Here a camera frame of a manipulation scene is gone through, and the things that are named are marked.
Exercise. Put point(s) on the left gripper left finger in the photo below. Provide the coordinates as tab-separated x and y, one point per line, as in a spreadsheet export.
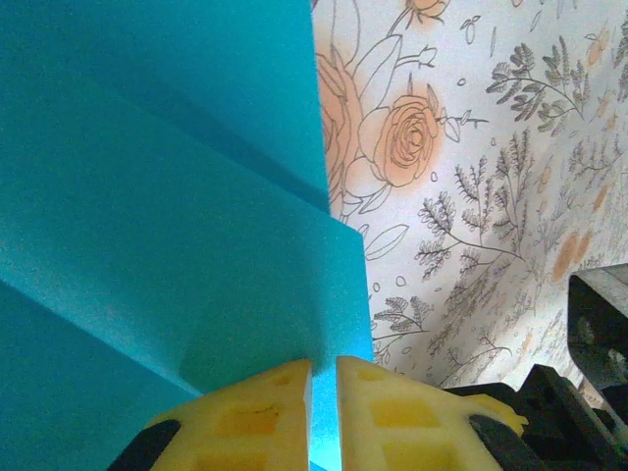
235	427

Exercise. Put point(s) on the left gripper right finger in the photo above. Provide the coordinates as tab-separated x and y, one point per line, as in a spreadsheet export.
402	427

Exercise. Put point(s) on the floral patterned tablecloth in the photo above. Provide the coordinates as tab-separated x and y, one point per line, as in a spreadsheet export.
490	147

